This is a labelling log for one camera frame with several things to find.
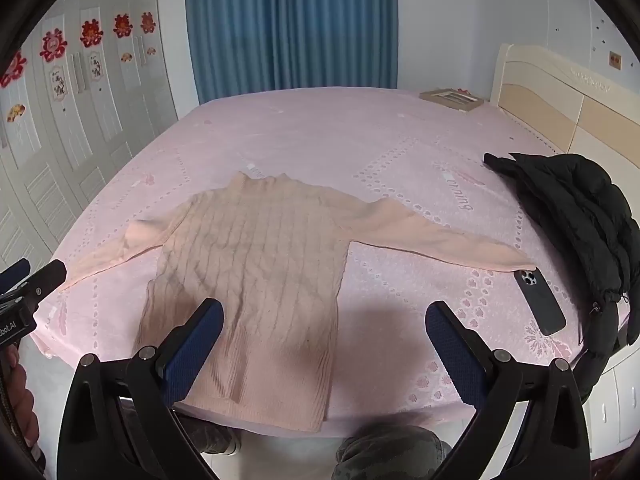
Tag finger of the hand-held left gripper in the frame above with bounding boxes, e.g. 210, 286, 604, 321
22, 259, 67, 307
0, 259, 31, 293

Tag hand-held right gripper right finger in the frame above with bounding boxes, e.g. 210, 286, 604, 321
424, 300, 593, 480

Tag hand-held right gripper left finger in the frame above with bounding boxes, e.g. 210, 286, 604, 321
56, 297, 226, 480

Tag pink cable-knit sweater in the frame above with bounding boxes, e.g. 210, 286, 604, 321
60, 171, 536, 433

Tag person's left hand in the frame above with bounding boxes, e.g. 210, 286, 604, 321
0, 346, 41, 446

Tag dark grey smartphone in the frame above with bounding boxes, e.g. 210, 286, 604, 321
515, 268, 567, 337

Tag person's camouflage pants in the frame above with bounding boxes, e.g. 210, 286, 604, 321
170, 410, 453, 480

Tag white panelled wardrobe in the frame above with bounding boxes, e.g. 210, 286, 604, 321
0, 0, 180, 266

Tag white bedside cabinet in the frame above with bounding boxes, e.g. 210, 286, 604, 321
582, 340, 640, 456

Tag black puffer jacket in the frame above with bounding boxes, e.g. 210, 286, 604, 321
482, 152, 640, 406

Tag bed with pink sheet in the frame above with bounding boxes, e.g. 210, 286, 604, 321
30, 85, 591, 441

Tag cream wooden headboard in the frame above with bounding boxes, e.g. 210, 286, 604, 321
489, 43, 640, 201

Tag blue curtain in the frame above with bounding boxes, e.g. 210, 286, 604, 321
184, 0, 401, 106

